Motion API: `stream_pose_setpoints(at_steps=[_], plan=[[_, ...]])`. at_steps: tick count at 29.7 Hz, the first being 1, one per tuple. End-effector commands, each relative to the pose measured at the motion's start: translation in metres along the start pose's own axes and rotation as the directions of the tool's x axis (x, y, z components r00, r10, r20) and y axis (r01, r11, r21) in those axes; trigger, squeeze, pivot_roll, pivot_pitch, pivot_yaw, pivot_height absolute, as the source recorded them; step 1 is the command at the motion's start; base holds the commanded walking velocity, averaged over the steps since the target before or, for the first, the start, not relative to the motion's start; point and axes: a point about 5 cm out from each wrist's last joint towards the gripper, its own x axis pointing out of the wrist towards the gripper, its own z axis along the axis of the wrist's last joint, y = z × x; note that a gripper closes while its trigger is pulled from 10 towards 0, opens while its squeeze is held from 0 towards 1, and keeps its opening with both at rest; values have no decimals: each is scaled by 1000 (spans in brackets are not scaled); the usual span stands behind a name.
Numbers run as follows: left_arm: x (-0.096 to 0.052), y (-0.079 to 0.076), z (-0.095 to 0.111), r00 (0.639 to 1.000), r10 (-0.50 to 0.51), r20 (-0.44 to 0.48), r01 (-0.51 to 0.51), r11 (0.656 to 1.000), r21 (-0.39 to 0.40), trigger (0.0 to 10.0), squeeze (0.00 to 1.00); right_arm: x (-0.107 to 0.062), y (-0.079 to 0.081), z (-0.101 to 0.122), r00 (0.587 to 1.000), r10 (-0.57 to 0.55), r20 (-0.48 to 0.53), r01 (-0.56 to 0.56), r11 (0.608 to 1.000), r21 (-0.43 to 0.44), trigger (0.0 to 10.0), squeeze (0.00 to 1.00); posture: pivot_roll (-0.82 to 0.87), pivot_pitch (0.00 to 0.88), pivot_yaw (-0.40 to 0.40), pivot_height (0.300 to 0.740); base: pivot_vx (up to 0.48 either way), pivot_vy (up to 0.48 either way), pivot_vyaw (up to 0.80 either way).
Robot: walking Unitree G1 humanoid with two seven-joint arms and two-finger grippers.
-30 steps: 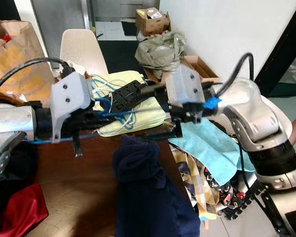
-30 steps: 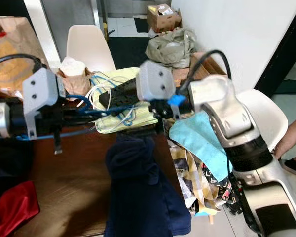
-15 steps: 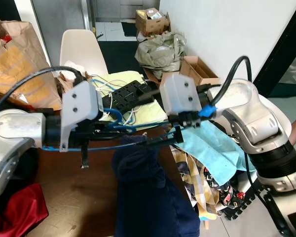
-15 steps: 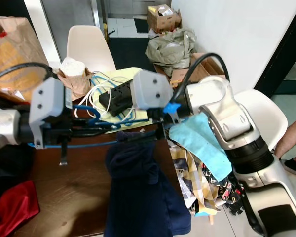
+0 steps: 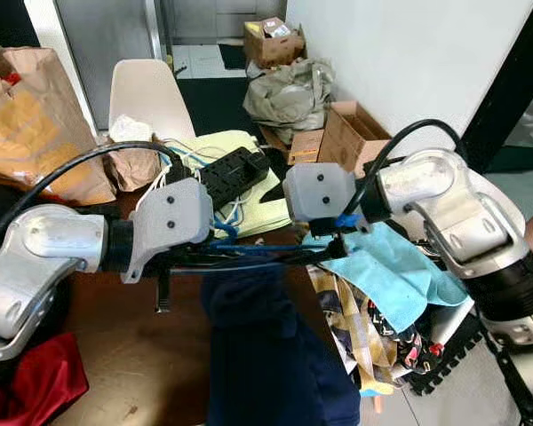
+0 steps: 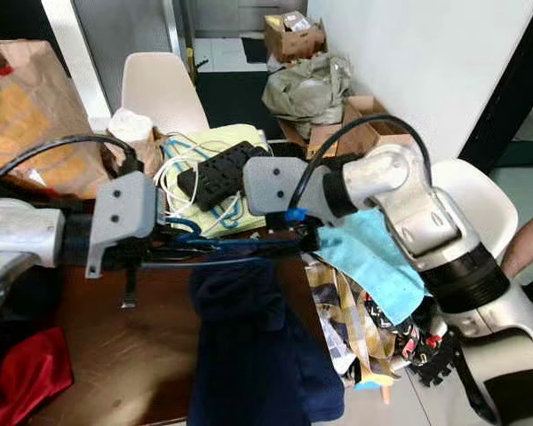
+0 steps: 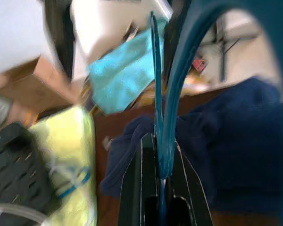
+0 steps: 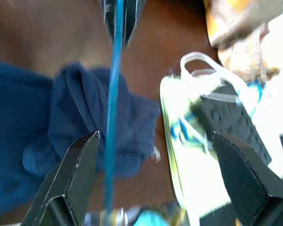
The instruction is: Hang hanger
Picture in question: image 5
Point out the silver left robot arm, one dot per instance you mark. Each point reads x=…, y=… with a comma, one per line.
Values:
x=44, y=240

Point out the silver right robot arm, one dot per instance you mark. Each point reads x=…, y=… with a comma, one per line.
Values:
x=462, y=222

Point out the blue tape tag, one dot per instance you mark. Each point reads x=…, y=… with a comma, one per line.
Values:
x=345, y=220

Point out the pale yellow cloth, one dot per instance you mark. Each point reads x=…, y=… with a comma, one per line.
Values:
x=258, y=213

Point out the light blue cloth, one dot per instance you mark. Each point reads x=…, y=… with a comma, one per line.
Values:
x=391, y=275

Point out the black power strip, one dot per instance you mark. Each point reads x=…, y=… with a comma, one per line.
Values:
x=235, y=173

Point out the small flat cardboard box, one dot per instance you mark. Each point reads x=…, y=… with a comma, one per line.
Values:
x=304, y=146

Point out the checkered patterned garment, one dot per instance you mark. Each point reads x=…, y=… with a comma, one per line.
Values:
x=364, y=337

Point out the small brown paper bag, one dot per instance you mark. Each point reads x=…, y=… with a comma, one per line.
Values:
x=133, y=164

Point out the open brown cardboard box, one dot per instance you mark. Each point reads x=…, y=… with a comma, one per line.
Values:
x=346, y=133

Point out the white crumpled plastic wad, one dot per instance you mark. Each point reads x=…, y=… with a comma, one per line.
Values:
x=129, y=129

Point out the grey green plastic bag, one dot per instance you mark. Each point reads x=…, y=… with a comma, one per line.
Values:
x=289, y=98

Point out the dark floor mat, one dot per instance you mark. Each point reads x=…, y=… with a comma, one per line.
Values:
x=218, y=102

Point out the black plastic crate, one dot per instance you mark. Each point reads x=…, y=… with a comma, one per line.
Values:
x=444, y=355

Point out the beige plastic chair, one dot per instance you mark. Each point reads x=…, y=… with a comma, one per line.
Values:
x=151, y=93

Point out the red cloth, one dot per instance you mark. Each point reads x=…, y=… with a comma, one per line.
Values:
x=35, y=382

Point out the filled cardboard box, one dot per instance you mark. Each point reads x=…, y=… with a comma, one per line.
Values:
x=271, y=44

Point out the large brown paper bag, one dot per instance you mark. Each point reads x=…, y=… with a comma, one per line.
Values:
x=35, y=115

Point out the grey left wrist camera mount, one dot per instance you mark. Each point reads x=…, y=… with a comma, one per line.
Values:
x=173, y=217

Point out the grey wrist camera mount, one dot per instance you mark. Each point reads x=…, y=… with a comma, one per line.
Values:
x=173, y=217
x=320, y=195

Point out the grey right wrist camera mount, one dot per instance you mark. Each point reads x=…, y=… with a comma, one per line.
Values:
x=320, y=195

